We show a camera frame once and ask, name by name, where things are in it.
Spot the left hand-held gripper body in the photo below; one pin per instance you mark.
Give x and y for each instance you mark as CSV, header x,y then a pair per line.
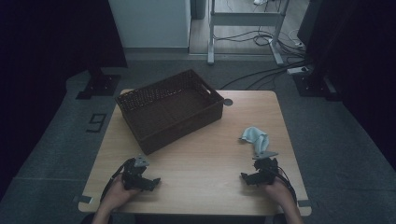
x,y
132,174

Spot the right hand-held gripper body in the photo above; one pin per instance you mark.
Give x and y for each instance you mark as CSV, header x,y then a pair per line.
x,y
266,171

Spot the brown woven basket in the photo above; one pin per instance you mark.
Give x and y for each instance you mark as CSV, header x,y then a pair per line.
x,y
168,115

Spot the person's right hand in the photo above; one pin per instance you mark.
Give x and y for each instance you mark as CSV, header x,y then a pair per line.
x,y
280,193

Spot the person's left hand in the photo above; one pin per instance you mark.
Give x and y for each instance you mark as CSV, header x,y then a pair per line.
x,y
116,196

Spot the dark round table grommet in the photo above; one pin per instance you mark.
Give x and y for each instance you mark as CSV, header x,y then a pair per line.
x,y
228,102

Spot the black stand base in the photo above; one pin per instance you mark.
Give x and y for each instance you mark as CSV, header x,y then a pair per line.
x,y
314,85
99,85

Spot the white power strip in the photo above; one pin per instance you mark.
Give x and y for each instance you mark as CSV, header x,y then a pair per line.
x,y
297,70

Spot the dark curtain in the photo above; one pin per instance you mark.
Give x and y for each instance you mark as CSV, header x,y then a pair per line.
x,y
364,62
46,62

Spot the white cabinet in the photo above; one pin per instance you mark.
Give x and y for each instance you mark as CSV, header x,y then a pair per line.
x,y
149,23

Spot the white metal desk frame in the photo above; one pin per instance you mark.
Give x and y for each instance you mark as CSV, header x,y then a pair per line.
x,y
246,18

